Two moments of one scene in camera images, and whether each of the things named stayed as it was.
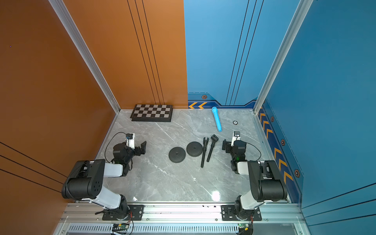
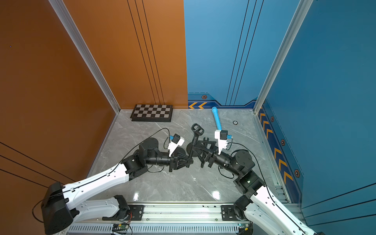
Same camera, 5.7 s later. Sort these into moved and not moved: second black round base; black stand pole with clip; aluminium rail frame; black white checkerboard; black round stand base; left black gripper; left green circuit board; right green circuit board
Moved: left black gripper; black stand pole with clip
Not moved: second black round base; black round stand base; black white checkerboard; right green circuit board; left green circuit board; aluminium rail frame
